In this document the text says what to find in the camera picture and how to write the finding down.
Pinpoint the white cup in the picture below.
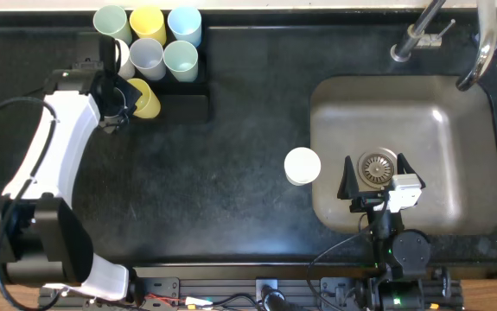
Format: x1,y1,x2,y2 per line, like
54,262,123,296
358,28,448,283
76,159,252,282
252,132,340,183
283,146,322,187

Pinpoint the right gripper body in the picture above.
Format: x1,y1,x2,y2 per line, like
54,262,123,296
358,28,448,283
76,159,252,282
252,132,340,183
349,192,390,213

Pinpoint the yellow cup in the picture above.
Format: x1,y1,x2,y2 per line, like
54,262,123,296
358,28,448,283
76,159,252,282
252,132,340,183
126,77,162,120
129,5,168,47

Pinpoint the steel tap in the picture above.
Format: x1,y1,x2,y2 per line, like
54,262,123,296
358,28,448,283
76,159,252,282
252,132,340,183
389,0,497,92

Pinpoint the pale grey cup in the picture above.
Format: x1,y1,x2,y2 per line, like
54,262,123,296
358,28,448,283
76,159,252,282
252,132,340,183
129,37,168,82

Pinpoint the blue cup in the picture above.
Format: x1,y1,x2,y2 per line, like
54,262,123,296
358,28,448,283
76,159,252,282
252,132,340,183
167,5,203,48

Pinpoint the steel sink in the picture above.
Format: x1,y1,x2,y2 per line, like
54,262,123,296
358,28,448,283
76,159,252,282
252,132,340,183
309,75,497,237

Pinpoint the green cup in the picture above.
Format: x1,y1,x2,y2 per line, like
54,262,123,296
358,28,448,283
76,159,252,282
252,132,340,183
92,4,133,45
162,40,200,83

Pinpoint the mounting rail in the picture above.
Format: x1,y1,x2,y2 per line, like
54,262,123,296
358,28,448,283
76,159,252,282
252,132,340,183
38,276,465,311

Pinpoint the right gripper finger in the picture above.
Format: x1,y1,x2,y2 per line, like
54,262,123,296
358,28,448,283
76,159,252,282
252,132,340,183
397,153,427,189
337,155,360,200

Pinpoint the black tray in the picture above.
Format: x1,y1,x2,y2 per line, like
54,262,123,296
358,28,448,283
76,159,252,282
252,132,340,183
73,8,213,125

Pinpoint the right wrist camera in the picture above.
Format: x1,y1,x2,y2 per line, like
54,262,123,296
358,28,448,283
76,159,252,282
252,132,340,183
375,173,423,213

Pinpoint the black cable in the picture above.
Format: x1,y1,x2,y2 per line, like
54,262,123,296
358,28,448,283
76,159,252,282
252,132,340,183
0,95,66,311
306,196,392,311

